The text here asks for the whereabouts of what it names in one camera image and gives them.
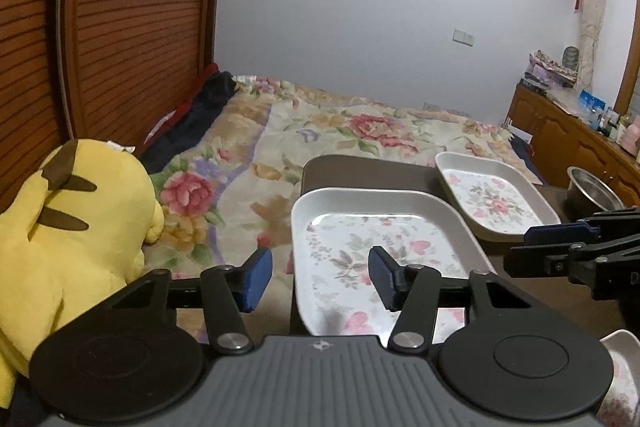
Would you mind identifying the small floral tray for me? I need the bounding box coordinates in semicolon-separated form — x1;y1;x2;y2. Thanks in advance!
435;152;561;243

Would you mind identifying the large floral tray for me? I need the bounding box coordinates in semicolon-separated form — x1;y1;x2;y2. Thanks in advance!
291;187;492;341

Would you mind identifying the small steel bowl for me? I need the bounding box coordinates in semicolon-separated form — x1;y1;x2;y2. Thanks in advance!
566;166;625;219

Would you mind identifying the pink bottle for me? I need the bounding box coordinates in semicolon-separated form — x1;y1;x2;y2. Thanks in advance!
620;116;640;157

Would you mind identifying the wooden sideboard cabinet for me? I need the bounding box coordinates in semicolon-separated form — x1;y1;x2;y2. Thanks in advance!
508;84;640;206

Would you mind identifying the blue picture card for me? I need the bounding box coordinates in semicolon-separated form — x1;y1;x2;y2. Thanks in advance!
578;90;606;130

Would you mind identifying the yellow plush toy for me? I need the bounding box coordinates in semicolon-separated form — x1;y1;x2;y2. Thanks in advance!
1;139;164;407

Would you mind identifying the floral box stack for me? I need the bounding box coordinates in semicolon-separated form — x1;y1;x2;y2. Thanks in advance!
524;50;577;89

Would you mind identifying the floral bed quilt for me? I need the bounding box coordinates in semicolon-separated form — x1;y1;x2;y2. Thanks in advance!
145;77;536;337

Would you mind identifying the dark clothes pile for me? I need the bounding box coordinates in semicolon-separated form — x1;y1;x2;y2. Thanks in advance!
140;63;236;173

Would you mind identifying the wooden louvered wardrobe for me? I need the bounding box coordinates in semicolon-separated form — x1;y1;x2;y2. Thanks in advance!
1;0;217;205

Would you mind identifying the wall light switch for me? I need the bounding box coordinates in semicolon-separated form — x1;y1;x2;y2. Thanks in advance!
452;29;475;46

